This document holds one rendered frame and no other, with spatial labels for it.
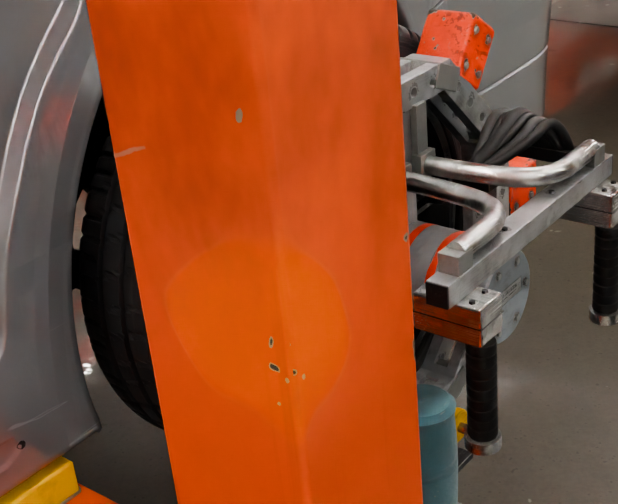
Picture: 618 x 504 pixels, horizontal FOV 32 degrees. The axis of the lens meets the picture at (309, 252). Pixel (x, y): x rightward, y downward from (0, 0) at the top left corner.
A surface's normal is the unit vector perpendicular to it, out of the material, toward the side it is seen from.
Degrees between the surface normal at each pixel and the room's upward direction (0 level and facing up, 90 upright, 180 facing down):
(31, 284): 90
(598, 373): 0
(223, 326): 90
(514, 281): 90
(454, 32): 55
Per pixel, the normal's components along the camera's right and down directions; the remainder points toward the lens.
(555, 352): -0.09, -0.89
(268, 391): -0.61, 0.40
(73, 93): 0.78, 0.22
